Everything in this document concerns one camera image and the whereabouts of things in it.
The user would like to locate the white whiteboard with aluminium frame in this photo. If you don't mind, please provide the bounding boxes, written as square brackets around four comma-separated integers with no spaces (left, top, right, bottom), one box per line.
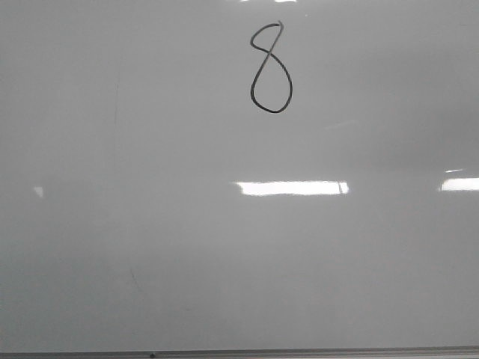
[1,1,478,352]

